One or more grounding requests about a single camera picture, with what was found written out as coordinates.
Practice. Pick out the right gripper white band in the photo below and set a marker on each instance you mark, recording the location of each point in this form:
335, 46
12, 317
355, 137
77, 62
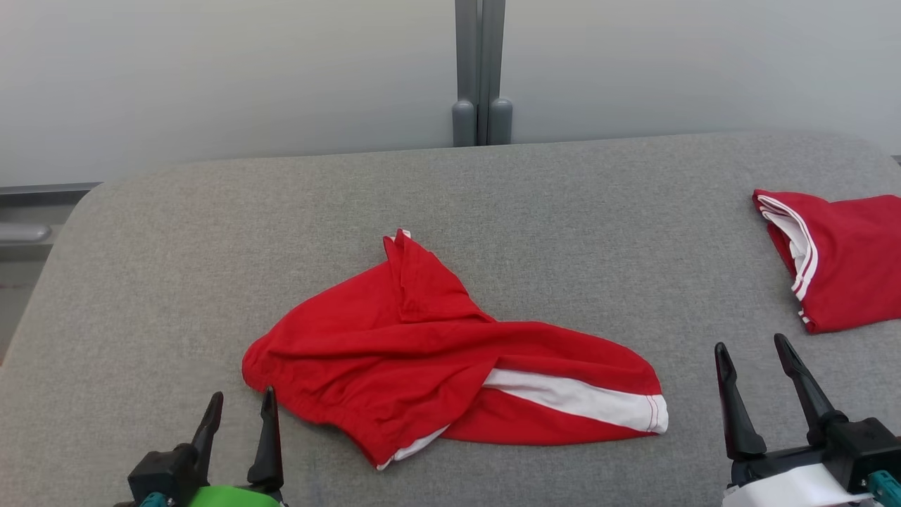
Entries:
852, 451

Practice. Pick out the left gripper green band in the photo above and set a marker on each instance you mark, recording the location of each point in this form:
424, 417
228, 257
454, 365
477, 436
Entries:
169, 475

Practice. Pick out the red shorts white side stripe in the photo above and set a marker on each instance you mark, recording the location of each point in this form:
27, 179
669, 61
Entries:
366, 352

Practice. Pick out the red basketball jersey white sleeves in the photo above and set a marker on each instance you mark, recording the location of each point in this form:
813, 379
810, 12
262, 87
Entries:
859, 260

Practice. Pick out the teal left gripper connector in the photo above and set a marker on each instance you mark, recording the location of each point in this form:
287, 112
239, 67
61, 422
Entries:
152, 501

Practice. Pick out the teal gripper connector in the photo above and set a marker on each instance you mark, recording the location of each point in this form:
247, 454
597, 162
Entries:
152, 501
885, 487

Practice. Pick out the teal right gripper connector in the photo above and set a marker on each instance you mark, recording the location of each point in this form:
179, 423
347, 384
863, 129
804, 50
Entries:
885, 487

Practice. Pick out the grey partition foot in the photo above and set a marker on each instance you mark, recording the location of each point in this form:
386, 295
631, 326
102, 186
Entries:
24, 233

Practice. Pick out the grey partition post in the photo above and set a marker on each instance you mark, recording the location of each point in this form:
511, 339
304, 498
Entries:
482, 70

